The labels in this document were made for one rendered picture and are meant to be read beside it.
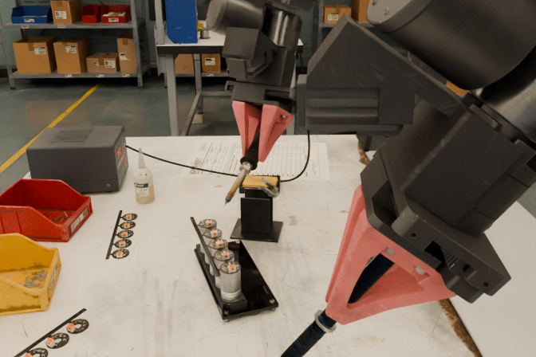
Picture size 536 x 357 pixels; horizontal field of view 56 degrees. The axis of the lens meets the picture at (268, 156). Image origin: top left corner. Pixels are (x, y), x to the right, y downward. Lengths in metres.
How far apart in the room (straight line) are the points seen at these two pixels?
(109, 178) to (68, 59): 4.08
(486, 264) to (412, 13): 0.12
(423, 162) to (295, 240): 0.55
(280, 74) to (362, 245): 0.41
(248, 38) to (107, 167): 0.43
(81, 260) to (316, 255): 0.34
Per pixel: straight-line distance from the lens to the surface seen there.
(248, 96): 0.68
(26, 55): 5.13
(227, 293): 0.63
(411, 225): 0.25
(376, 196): 0.29
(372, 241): 0.28
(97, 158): 0.94
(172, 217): 0.86
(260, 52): 0.62
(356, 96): 0.26
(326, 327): 0.34
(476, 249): 0.28
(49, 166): 0.97
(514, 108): 0.27
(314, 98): 0.26
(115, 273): 0.74
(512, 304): 0.73
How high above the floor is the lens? 1.16
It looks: 22 degrees down
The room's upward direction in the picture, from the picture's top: straight up
